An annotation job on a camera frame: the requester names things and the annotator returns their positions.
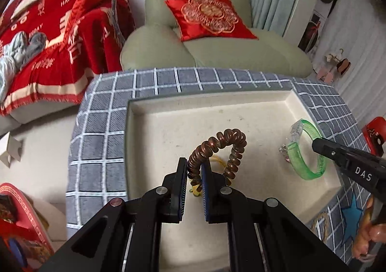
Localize blue round tin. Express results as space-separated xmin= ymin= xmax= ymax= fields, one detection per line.
xmin=8 ymin=238 xmax=24 ymax=264

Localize beige sofa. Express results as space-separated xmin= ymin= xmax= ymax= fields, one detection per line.
xmin=0 ymin=100 xmax=82 ymax=137

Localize yellow cord bracelet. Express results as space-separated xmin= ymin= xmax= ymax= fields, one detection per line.
xmin=190 ymin=156 xmax=233 ymax=197

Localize hangers with small clothes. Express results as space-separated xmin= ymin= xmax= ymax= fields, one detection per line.
xmin=314 ymin=49 xmax=352 ymax=82

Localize green translucent bangle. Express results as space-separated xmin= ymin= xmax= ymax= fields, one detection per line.
xmin=285 ymin=119 xmax=328 ymax=181

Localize brown spiral hair tie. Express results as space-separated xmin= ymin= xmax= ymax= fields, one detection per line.
xmin=187 ymin=128 xmax=248 ymax=190

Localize grey checked cloth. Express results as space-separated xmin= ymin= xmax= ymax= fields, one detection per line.
xmin=65 ymin=68 xmax=386 ymax=272

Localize red printed blanket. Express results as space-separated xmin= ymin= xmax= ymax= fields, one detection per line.
xmin=0 ymin=0 xmax=135 ymax=116

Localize red embroidered cushion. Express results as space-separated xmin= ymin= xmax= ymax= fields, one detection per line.
xmin=165 ymin=0 xmax=259 ymax=42

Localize red satin pillow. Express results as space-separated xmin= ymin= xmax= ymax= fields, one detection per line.
xmin=59 ymin=0 xmax=100 ymax=52

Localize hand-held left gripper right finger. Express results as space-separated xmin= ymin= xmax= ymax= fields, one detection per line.
xmin=200 ymin=159 xmax=350 ymax=272

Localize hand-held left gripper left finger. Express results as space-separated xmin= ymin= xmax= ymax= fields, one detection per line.
xmin=45 ymin=157 xmax=189 ymax=272

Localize grey clothing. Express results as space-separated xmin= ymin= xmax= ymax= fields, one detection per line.
xmin=18 ymin=33 xmax=47 ymax=69

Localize dark red wall poster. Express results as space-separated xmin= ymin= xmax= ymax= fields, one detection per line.
xmin=298 ymin=13 xmax=326 ymax=55

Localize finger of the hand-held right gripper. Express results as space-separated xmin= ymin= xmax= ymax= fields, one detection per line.
xmin=311 ymin=137 xmax=350 ymax=170

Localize white square tray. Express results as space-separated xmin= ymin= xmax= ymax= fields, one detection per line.
xmin=124 ymin=89 xmax=343 ymax=272

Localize light blue clothing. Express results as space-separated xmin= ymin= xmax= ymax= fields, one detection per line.
xmin=0 ymin=32 xmax=31 ymax=102

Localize red patterned gift box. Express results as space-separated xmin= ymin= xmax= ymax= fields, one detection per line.
xmin=0 ymin=182 xmax=55 ymax=272

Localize small white stool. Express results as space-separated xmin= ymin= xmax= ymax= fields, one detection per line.
xmin=0 ymin=133 xmax=25 ymax=168

